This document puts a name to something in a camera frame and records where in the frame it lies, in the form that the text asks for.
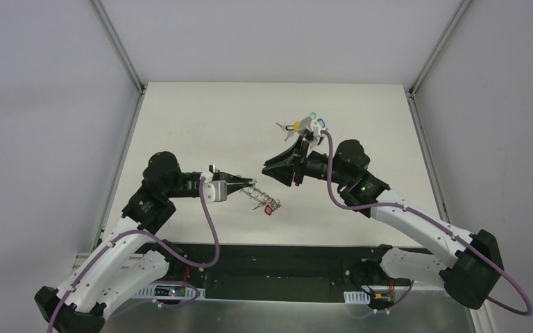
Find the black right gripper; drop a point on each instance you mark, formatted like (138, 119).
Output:
(298, 164)

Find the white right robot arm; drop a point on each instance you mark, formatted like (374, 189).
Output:
(467, 265)

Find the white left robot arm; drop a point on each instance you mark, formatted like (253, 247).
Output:
(132, 256)

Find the aluminium frame rail front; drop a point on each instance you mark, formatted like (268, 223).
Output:
(334, 265)

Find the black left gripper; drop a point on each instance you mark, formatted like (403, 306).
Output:
(223, 177)

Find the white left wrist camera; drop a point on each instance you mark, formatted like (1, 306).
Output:
(214, 191)

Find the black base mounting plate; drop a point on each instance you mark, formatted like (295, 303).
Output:
(270, 289)

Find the red key tag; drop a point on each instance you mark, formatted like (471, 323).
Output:
(268, 210)

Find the silver metal ring disc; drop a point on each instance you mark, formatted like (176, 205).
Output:
(261, 198)

